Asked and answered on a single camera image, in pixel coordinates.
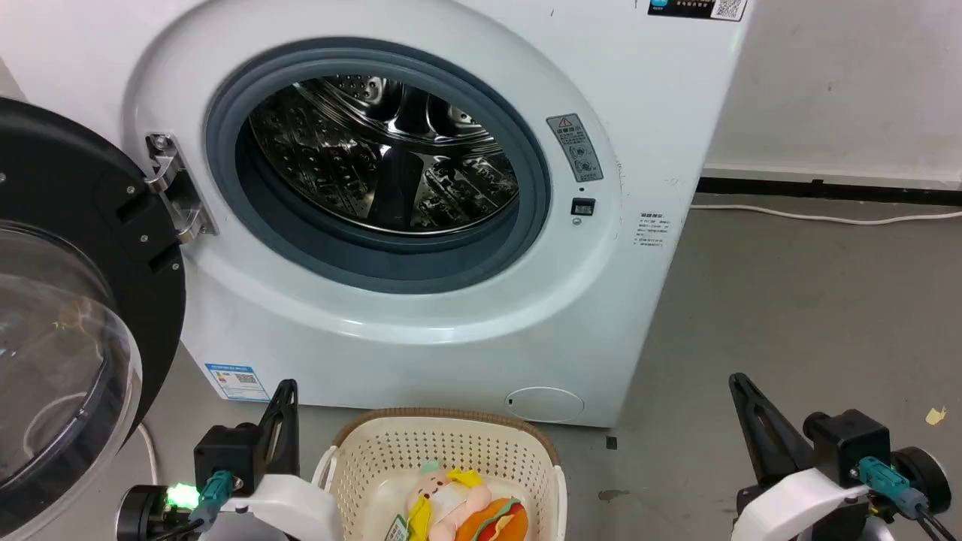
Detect black QR code sticker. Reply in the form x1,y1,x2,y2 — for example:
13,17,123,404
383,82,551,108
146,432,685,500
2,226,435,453
647,0,749,23

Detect grey warning sticker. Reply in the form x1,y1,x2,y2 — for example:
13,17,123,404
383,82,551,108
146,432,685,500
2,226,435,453
546,113,604,184

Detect teal plug black cable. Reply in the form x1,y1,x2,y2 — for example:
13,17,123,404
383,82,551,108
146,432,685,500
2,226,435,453
855,455,959,541
154,470,246,541

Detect thin white cable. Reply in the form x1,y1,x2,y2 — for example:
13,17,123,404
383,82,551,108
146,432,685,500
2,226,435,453
137,422,161,486

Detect chrome washer door hinge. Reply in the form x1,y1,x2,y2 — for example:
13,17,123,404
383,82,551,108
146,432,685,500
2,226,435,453
145,133,219,245

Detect blue energy label sticker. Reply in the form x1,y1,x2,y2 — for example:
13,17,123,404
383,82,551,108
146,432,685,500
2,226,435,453
204,364,271,403

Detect black baseboard strip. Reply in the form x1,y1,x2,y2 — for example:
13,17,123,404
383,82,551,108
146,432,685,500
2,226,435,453
697,177,962,208

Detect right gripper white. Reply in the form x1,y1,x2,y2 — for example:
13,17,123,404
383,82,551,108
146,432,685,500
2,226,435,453
728,372,873,541

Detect cream perforated plastic laundry basket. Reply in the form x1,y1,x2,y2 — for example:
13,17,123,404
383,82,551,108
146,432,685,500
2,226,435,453
312,408,568,541

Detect pink plush doll yellow clothes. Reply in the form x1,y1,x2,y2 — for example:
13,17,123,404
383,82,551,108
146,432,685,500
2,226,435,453
385,460,494,541

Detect white front-load washing machine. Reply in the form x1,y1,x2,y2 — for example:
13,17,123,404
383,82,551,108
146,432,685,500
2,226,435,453
0,0,752,429

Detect black round glass washer door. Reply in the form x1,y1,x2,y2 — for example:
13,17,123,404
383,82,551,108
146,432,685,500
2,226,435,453
0,98,187,541

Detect long white floor cable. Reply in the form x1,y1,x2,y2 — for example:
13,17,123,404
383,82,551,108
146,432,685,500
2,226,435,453
690,203,962,227

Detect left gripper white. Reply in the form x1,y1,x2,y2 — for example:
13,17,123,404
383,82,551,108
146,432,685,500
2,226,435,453
201,379,343,541

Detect plush hamburger toy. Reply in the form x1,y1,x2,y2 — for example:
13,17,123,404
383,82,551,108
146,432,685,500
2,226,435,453
454,496,530,541

